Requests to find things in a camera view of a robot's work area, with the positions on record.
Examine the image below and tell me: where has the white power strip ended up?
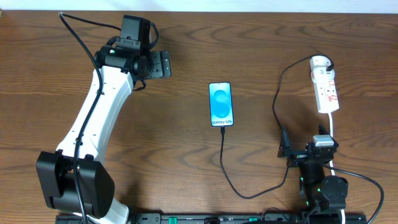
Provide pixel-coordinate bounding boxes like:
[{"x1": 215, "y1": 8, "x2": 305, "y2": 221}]
[{"x1": 311, "y1": 67, "x2": 340, "y2": 114}]

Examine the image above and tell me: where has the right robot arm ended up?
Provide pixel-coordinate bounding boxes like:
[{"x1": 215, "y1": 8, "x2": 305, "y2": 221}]
[{"x1": 277, "y1": 125, "x2": 348, "y2": 223}]

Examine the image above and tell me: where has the black USB charging cable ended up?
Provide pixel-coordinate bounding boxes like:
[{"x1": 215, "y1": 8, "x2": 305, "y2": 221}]
[{"x1": 219, "y1": 54, "x2": 335, "y2": 200}]

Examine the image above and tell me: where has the blue Galaxy smartphone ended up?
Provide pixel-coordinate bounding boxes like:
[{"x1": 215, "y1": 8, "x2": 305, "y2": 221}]
[{"x1": 208, "y1": 82, "x2": 234, "y2": 127}]

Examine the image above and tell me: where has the white USB charger plug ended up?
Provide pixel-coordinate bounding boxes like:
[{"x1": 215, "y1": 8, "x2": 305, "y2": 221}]
[{"x1": 310, "y1": 55, "x2": 334, "y2": 71}]

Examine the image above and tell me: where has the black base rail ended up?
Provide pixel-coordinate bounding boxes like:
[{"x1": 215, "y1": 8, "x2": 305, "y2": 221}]
[{"x1": 55, "y1": 212, "x2": 368, "y2": 224}]

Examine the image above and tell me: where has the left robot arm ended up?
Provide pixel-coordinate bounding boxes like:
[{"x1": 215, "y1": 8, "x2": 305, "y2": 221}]
[{"x1": 36, "y1": 15, "x2": 172, "y2": 223}]

